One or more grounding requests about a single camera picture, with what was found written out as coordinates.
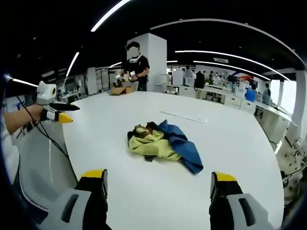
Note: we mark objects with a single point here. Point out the white mesh chair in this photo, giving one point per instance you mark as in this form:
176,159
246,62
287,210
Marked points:
293,158

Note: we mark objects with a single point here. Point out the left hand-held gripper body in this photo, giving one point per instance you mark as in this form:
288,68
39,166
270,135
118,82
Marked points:
45,94

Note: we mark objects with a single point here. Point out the white square pillar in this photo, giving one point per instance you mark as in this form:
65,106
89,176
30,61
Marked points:
153,60

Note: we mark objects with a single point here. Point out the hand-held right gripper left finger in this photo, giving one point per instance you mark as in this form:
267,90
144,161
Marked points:
72,210

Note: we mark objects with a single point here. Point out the person's left hand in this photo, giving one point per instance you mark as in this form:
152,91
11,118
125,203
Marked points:
36,113

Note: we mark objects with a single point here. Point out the yellow and blue garment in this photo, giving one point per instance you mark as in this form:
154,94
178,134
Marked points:
153,143

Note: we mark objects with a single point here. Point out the brown cardboard box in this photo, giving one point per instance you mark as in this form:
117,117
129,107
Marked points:
121,90

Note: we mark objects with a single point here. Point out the long ceiling light strip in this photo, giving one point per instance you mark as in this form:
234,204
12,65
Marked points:
25,82
109,14
230,56
72,64

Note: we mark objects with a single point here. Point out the row of white desks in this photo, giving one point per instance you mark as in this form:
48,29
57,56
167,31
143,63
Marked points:
204,92

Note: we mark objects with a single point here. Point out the white desk with cabinets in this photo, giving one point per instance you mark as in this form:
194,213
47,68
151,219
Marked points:
275,119

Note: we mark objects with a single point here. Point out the grey office chair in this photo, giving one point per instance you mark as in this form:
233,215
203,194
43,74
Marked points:
43,172

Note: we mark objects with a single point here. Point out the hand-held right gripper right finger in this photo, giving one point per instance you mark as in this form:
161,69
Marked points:
239,210

